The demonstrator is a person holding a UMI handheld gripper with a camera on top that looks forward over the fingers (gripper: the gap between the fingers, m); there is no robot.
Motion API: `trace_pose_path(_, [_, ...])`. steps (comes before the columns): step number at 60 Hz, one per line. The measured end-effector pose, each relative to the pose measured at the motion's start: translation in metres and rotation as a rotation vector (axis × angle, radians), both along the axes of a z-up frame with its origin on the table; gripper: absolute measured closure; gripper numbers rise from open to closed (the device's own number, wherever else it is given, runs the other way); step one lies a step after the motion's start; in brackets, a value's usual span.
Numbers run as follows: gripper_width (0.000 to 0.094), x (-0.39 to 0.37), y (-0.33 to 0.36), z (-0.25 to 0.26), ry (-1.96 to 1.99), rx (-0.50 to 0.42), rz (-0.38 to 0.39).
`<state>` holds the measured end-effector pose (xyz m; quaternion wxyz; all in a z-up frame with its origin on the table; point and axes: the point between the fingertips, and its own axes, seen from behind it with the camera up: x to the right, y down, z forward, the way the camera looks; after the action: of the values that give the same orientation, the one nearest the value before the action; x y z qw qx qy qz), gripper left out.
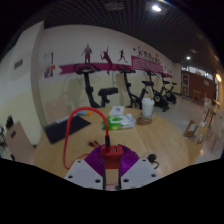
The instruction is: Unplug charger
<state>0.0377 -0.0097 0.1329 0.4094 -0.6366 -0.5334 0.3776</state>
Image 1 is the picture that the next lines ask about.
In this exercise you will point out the round wooden coaster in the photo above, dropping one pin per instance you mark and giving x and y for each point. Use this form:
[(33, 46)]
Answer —
[(144, 121)]

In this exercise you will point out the red and white wall poster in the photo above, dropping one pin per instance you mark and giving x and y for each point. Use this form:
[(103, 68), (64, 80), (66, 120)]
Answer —
[(49, 71)]

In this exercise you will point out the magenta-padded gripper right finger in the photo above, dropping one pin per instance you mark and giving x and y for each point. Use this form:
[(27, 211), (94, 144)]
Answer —
[(140, 173)]

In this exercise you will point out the large black exercise bike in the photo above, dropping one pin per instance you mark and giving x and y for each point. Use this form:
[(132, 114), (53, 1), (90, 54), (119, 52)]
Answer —
[(88, 88)]

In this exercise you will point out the red charger block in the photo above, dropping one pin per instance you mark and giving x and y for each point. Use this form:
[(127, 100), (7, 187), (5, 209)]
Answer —
[(111, 156)]

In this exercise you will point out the ceiling lights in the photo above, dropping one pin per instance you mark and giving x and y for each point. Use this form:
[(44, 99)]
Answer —
[(156, 8)]

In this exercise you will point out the white and blue wall poster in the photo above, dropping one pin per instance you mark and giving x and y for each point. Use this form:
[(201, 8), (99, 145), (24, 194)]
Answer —
[(48, 58)]

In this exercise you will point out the blue and orange marker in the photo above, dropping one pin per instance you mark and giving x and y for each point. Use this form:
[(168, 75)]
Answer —
[(85, 113)]

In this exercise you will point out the green wet wipes pack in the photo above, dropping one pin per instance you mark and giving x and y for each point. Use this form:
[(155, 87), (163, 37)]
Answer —
[(116, 122)]

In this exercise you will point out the black flat desk pad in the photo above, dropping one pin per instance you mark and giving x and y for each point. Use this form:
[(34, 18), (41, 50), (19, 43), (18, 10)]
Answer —
[(65, 128)]

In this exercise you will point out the white translucent cup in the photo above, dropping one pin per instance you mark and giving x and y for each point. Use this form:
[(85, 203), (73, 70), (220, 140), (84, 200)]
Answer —
[(148, 107)]

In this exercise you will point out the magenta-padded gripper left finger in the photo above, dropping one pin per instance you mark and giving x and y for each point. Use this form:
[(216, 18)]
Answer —
[(81, 173)]

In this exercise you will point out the grey wall sign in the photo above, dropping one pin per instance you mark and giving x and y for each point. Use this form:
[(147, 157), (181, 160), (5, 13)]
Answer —
[(18, 64)]

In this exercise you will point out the magenta wall banner decal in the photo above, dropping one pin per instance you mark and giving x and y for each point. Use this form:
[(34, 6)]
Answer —
[(66, 69)]

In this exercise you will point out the group of wooden chairs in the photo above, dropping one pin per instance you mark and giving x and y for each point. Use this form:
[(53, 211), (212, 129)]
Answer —
[(193, 128)]

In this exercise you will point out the small white box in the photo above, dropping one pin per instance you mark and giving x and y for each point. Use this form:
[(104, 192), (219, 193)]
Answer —
[(116, 111)]

